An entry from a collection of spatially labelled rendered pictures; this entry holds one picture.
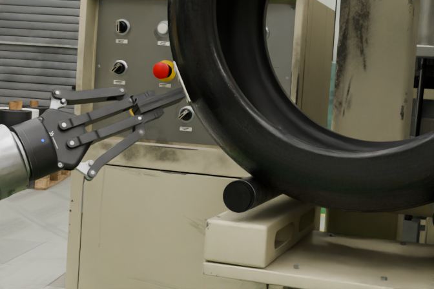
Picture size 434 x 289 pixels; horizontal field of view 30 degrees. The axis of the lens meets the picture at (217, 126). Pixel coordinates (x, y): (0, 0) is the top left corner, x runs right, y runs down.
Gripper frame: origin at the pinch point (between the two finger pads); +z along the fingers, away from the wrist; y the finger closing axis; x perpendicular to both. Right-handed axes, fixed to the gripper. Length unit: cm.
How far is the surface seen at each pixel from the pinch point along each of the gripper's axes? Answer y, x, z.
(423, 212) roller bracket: 31, -13, 41
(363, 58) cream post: 2.9, -13.4, 44.0
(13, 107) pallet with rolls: -155, -624, 124
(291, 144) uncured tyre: 12.9, 8.5, 11.3
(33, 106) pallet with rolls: -166, -691, 158
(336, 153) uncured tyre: 16.5, 11.9, 14.9
